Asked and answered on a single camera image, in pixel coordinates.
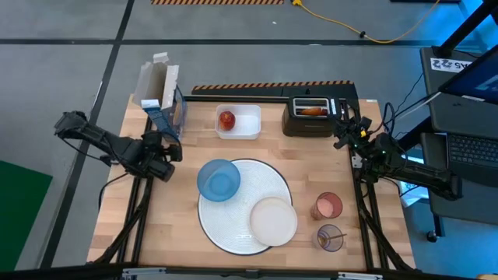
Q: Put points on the green floor mat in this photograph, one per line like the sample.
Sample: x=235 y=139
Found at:
x=21 y=214

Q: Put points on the clear purple-rimmed cup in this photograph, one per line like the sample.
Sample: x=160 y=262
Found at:
x=330 y=240

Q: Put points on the black cart caster wheel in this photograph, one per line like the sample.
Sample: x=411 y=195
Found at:
x=432 y=236

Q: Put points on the cream round plate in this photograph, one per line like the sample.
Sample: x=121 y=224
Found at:
x=273 y=221

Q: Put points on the white printed label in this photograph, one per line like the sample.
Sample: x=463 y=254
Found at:
x=449 y=64

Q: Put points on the black stand pole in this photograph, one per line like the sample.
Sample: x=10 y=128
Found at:
x=467 y=27

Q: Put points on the blue plastic bowl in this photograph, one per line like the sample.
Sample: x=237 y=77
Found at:
x=218 y=180

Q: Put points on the black equipment cart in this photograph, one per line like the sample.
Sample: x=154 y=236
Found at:
x=451 y=116

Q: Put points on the striped floor hazard tape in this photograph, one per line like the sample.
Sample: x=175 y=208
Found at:
x=218 y=2

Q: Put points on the black two-slot toaster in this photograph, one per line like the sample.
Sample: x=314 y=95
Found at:
x=307 y=126

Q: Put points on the blue frosted flakes cereal box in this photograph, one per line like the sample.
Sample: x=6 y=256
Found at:
x=161 y=95

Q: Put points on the white printed paper bag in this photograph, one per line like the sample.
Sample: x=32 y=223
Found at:
x=414 y=194

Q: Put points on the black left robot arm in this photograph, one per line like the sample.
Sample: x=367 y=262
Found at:
x=97 y=137

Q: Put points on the black aluminium table frame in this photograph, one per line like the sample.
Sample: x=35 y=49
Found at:
x=134 y=218

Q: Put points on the round white woven placemat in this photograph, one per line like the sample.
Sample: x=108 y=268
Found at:
x=233 y=225

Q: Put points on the black laptop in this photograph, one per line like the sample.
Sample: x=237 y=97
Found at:
x=472 y=153

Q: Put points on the red apple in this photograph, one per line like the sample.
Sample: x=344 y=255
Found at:
x=227 y=120

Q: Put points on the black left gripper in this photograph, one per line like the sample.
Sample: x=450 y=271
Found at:
x=156 y=147

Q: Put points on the pink translucent cup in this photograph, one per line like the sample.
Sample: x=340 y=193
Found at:
x=327 y=206

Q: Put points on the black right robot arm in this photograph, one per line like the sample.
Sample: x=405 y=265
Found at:
x=420 y=175

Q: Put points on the white plastic rectangular container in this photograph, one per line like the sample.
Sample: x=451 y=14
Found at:
x=245 y=124

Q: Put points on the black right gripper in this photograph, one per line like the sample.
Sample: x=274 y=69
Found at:
x=360 y=134

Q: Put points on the golden spoon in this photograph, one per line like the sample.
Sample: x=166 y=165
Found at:
x=332 y=236

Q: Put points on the black computer monitor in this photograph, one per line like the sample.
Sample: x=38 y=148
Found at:
x=476 y=79

